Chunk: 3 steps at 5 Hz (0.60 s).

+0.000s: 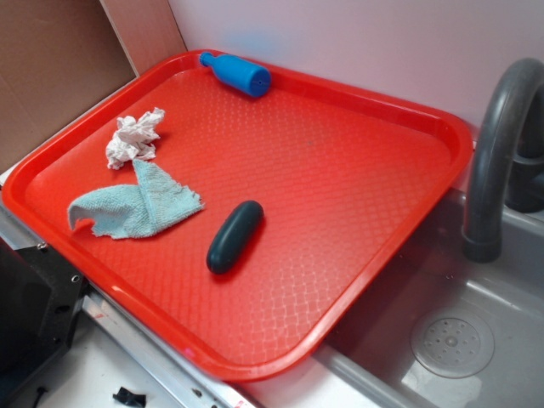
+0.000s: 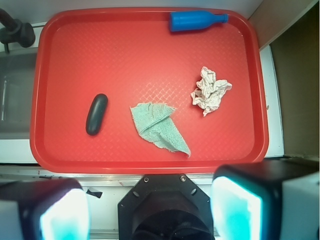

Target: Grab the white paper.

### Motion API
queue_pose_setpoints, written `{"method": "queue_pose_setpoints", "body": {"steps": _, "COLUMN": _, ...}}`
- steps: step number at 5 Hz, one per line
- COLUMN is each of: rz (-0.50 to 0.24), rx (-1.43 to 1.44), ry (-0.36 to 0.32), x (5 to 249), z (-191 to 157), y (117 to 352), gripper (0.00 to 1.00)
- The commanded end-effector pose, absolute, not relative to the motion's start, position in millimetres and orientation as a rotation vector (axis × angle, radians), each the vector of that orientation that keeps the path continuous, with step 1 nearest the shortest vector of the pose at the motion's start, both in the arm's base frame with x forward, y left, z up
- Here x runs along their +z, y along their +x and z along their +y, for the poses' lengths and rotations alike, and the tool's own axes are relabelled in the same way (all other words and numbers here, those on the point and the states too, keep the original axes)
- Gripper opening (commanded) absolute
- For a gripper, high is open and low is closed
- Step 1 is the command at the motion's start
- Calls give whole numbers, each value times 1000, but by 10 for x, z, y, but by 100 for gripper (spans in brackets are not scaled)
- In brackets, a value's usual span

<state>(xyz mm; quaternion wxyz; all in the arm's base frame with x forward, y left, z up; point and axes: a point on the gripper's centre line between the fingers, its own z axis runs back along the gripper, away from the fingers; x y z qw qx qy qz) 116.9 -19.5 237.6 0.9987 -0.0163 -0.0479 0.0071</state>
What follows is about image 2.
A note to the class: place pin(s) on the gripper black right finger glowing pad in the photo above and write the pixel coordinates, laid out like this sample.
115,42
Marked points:
268,200

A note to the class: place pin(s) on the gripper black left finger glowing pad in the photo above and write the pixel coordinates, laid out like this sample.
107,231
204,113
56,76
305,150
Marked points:
55,209

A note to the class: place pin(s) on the crumpled white paper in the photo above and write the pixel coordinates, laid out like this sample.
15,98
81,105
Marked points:
209,91

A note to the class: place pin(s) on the black tape scrap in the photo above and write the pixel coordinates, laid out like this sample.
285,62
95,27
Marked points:
94,192

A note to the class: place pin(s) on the black oval stone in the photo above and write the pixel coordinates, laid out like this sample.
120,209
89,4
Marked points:
96,114

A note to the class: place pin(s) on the green woven cloth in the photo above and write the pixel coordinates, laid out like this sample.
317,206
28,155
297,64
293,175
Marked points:
154,124

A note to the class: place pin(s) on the red plastic tray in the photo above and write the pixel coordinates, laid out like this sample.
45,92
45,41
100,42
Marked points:
131,56

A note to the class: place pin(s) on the stainless steel sink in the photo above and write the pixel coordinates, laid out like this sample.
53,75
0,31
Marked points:
17,71

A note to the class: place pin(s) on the blue plastic bottle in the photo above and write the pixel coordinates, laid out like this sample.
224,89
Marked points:
194,20

